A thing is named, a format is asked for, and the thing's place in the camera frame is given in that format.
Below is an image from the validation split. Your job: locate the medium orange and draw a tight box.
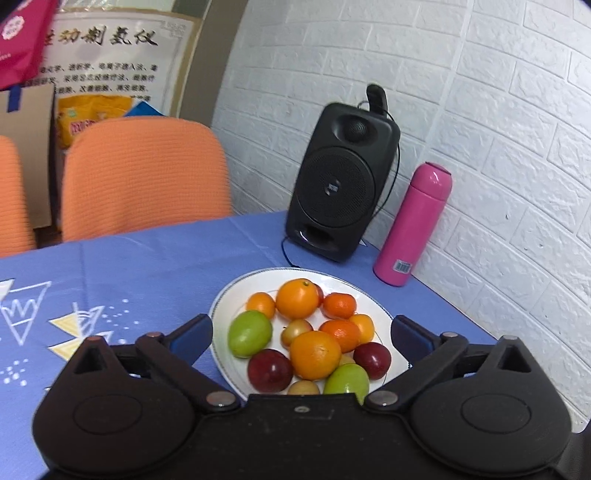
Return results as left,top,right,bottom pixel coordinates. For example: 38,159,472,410
276,279,321,320

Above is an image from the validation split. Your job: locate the blue printed tablecloth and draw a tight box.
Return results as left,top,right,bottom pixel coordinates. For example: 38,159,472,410
0,211,499,480

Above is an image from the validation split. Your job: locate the orange chair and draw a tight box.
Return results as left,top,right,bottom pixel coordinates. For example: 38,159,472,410
0,135,37,258
61,116,234,243

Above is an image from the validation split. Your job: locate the large orange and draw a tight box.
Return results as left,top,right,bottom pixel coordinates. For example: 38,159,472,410
289,330,343,381

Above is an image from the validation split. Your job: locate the yellow snack packet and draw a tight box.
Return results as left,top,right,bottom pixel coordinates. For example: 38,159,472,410
55,93,134,149

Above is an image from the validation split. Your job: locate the small round mandarin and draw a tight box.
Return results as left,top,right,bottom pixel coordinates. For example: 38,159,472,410
246,292,276,320

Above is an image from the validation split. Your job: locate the reddish tangerine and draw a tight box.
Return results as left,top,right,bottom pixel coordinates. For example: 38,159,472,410
322,292,358,320
318,319,362,354

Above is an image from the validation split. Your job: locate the green oblong mango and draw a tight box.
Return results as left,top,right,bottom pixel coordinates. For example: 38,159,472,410
228,310,273,359

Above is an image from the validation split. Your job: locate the green apple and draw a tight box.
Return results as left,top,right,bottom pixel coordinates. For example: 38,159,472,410
323,363,370,402

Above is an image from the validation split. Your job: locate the black speaker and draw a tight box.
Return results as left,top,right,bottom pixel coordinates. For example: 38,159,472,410
285,84,402,264

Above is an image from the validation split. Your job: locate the wall poster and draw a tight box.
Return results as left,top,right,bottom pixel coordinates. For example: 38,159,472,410
28,11,204,118

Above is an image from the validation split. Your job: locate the cardboard board with blue tape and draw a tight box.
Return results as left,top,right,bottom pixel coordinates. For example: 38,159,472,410
0,83,58,229

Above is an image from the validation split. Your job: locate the dark red plum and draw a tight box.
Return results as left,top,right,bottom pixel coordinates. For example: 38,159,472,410
247,348,294,394
353,342,392,380

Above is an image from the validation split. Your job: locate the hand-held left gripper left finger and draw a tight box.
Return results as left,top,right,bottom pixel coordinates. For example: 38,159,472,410
60,314,241,412

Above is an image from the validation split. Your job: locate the small oval orange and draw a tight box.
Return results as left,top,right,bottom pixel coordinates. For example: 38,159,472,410
348,314,375,344

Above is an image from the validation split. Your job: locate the pink thermos bottle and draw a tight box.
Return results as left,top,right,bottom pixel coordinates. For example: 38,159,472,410
373,161,452,288

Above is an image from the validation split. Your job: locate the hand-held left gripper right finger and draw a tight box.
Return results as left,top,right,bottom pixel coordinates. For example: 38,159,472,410
364,315,546,412

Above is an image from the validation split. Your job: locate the magenta tote bag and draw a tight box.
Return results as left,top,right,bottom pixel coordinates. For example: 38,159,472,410
0,0,58,92

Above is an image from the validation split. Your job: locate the white plate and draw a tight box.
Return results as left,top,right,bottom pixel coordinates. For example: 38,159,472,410
209,268,393,401

